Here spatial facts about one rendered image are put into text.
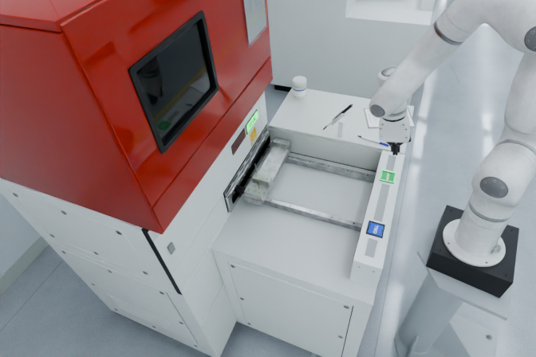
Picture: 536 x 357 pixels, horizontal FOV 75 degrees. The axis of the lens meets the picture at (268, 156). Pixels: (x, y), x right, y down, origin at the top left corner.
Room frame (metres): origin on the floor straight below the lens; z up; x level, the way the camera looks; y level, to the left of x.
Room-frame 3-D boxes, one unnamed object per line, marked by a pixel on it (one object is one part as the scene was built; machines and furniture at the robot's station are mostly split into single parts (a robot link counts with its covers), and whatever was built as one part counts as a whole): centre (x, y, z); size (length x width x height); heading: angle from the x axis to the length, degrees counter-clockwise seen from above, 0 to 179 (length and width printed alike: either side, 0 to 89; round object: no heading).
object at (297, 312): (1.04, -0.24, 0.41); 0.97 x 0.64 x 0.82; 153
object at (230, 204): (1.10, 0.08, 0.89); 0.44 x 0.02 x 0.10; 153
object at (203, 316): (1.10, 0.48, 0.41); 0.82 x 0.71 x 0.82; 153
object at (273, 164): (1.09, 0.00, 0.87); 0.36 x 0.08 x 0.03; 153
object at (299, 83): (1.52, -0.20, 1.01); 0.07 x 0.07 x 0.10
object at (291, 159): (1.12, -0.23, 0.84); 0.50 x 0.02 x 0.03; 63
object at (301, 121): (1.32, -0.37, 0.89); 0.62 x 0.35 x 0.14; 63
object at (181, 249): (0.94, 0.18, 1.02); 0.82 x 0.03 x 0.40; 153
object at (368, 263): (0.79, -0.41, 0.89); 0.55 x 0.09 x 0.14; 153
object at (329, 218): (0.88, -0.11, 0.84); 0.50 x 0.02 x 0.03; 63
